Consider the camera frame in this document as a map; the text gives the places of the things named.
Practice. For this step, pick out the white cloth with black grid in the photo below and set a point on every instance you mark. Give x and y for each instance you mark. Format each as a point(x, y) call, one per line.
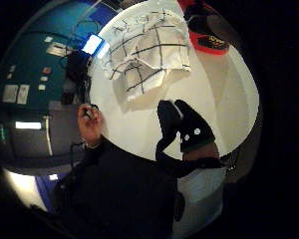
point(149, 49)

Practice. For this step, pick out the the person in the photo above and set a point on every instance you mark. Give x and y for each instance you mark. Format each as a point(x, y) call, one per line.
point(123, 189)

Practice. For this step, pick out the small red card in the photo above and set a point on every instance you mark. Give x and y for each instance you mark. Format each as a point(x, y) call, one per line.
point(46, 70)

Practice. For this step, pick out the long bright ceiling light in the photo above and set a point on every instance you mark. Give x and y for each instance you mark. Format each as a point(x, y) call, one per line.
point(28, 125)

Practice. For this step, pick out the white paper sheet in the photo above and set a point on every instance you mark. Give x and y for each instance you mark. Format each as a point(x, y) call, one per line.
point(10, 93)
point(23, 94)

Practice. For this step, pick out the black camera stand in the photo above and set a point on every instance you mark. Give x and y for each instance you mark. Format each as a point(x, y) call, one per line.
point(77, 74)

